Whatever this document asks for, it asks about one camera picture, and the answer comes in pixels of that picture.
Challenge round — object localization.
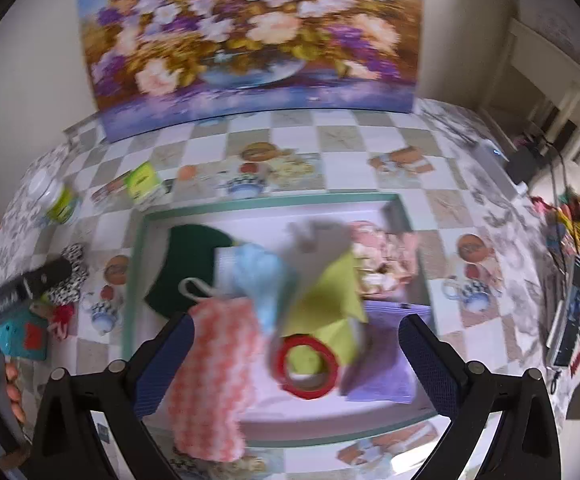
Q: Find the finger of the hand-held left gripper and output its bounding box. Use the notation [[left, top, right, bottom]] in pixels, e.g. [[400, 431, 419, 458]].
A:
[[22, 256, 74, 293]]

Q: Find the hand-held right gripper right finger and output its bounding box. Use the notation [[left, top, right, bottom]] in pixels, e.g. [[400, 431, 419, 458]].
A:
[[400, 314, 563, 480]]

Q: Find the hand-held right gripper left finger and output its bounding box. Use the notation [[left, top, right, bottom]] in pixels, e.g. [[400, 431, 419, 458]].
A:
[[30, 312, 195, 480]]

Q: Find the leopard print scrunchie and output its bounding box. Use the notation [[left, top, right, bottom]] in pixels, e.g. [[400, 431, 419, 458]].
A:
[[49, 242, 91, 307]]

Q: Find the purple wet wipes packet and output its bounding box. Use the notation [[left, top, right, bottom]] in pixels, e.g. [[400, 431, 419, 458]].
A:
[[345, 300, 433, 403]]

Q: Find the orange and white checked towel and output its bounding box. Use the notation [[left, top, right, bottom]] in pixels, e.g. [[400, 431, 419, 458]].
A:
[[170, 279, 267, 462]]

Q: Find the yellow and green sponge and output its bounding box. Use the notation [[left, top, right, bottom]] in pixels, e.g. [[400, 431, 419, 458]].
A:
[[143, 224, 233, 321]]

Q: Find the yellow-green cleaning cloth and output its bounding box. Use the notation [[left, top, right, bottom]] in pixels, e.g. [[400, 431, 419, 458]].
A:
[[281, 250, 369, 376]]

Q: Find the pink floral cloth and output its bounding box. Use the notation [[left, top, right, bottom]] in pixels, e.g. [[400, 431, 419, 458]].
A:
[[347, 221, 421, 295]]

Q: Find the blue face mask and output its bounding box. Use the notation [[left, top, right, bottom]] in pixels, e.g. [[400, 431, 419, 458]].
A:
[[232, 244, 298, 336]]

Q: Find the red tape roll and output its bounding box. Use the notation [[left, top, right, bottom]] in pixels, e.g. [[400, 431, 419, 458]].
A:
[[275, 336, 341, 400]]

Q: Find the white tray green rim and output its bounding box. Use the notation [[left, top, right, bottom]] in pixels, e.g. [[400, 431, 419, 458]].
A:
[[120, 191, 453, 448]]

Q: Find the grey white cloth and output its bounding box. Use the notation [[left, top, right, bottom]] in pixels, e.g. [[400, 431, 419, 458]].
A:
[[277, 216, 355, 291]]

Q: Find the teal plastic box red clasp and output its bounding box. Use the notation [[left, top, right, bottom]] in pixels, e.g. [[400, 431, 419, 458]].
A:
[[0, 307, 51, 361]]

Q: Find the white pill bottle green label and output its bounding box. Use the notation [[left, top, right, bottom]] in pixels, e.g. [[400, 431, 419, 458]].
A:
[[27, 167, 82, 226]]

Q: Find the green tissue pack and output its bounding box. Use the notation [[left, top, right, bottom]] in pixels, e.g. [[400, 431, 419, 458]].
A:
[[126, 161, 167, 211]]

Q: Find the pile of colourful clutter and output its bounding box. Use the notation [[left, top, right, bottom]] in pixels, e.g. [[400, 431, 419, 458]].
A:
[[530, 187, 580, 321]]

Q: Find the black small box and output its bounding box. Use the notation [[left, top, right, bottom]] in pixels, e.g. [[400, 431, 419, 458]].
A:
[[506, 147, 545, 186]]

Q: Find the checkered printed tablecloth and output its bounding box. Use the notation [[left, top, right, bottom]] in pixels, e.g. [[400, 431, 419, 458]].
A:
[[0, 99, 575, 480]]

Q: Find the flower painting canvas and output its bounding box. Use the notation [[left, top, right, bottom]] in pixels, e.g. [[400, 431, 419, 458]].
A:
[[76, 0, 425, 142]]

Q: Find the white wooden furniture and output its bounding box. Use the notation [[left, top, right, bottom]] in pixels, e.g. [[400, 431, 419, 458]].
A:
[[480, 15, 580, 181]]

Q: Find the red plush hair tie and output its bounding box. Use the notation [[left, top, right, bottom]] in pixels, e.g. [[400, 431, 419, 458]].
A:
[[50, 304, 77, 342]]

